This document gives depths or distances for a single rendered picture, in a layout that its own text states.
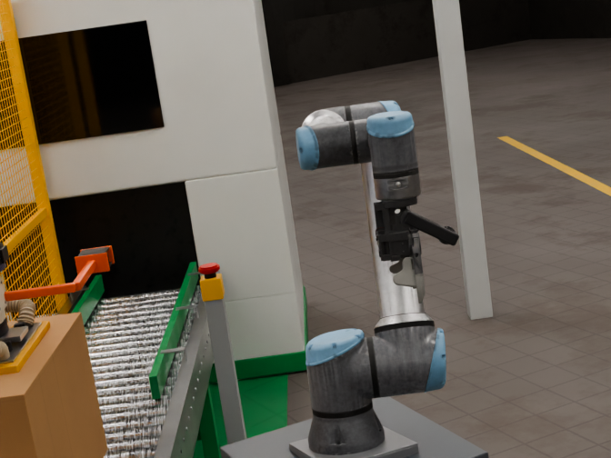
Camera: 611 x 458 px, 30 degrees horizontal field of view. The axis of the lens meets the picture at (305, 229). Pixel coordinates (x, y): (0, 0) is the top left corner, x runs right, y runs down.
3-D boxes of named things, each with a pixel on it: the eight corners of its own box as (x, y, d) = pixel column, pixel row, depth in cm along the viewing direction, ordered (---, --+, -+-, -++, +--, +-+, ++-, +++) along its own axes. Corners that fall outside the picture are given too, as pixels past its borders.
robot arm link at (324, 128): (299, 111, 298) (292, 123, 231) (346, 104, 297) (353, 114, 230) (305, 154, 299) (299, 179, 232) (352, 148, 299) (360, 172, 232)
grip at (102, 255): (84, 267, 309) (80, 249, 308) (115, 263, 309) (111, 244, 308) (77, 275, 301) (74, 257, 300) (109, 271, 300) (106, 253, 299)
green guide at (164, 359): (192, 279, 550) (189, 261, 548) (214, 275, 550) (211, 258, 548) (152, 400, 394) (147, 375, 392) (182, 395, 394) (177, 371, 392)
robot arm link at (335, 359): (311, 398, 290) (303, 331, 287) (378, 390, 289) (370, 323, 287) (310, 416, 275) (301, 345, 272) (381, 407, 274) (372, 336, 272)
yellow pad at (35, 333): (13, 332, 295) (9, 313, 294) (51, 327, 295) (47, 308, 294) (-24, 379, 262) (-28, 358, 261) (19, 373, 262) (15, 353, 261)
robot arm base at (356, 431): (356, 423, 296) (352, 387, 295) (400, 439, 280) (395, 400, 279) (295, 443, 287) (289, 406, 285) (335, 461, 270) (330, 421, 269)
